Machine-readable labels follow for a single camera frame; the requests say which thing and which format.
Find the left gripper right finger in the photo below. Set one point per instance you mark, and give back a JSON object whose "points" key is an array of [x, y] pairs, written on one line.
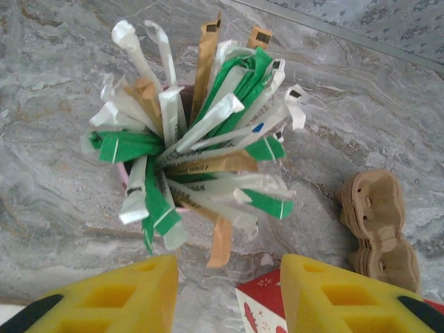
{"points": [[305, 298]]}

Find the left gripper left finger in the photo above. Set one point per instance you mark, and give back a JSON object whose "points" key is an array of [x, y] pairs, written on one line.
{"points": [[152, 295]]}

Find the red white paper bag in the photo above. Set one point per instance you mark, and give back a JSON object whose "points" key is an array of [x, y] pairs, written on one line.
{"points": [[260, 305]]}

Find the brown paper sachet stick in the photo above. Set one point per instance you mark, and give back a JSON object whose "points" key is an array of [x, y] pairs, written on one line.
{"points": [[225, 162], [220, 243], [147, 97], [204, 69], [260, 36]]}

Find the green paper sachet stick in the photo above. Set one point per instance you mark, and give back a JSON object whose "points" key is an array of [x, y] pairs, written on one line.
{"points": [[265, 149], [121, 145], [243, 79], [156, 204], [270, 204]]}

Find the white paper sachet stick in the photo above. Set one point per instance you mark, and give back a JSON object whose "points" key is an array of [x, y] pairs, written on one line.
{"points": [[295, 111], [111, 116], [275, 74], [163, 52], [170, 111], [133, 52], [133, 197], [215, 114], [112, 92]]}

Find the brown pulp cup carrier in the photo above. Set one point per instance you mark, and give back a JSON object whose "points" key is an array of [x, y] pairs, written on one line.
{"points": [[381, 215]]}

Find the pink sachet holder cup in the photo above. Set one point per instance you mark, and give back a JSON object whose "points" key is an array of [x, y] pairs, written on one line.
{"points": [[122, 175]]}

